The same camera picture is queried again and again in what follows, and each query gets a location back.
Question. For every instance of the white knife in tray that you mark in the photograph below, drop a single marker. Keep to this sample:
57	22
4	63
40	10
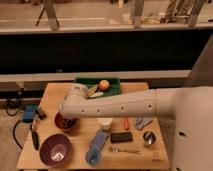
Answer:
96	95

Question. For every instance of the brown bowl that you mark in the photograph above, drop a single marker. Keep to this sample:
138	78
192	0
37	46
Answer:
59	120

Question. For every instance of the blue grey cloth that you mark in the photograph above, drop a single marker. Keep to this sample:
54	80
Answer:
140	122

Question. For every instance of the green plastic tray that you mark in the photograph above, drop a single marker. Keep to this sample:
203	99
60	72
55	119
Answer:
114	88

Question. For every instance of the orange carrot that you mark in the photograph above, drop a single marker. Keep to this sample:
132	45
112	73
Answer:
126	124

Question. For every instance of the blue power box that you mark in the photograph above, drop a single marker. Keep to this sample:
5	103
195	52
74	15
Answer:
29	113

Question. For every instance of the blue folded towel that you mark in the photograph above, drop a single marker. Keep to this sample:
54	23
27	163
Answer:
99	140

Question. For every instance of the dark grapes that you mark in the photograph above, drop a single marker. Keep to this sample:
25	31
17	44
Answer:
69	123

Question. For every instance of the black handled tool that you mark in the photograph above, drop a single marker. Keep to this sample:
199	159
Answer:
34	134

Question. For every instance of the purple bowl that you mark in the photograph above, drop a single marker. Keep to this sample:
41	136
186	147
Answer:
55	150

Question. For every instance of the silver metal cup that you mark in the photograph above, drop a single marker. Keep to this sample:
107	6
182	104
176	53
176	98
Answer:
149	138

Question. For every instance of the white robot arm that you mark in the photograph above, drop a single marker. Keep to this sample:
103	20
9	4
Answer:
191	107

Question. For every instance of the orange fruit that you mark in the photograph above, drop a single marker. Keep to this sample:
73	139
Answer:
104	85

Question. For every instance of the black rectangular block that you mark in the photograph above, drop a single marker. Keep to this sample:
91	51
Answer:
121	137

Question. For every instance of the silver fork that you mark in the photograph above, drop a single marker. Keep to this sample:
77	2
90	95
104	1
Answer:
117	150

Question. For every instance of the white plastic cup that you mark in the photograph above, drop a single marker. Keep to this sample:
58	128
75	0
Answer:
105	123

